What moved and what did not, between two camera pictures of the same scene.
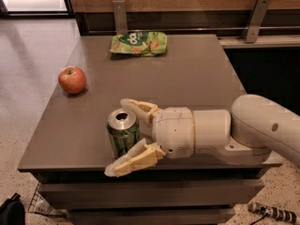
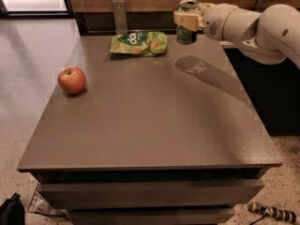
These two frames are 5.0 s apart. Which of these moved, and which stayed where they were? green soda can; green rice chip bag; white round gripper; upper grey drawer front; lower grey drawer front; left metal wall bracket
Moved: green soda can; white round gripper
Stayed: left metal wall bracket; lower grey drawer front; upper grey drawer front; green rice chip bag
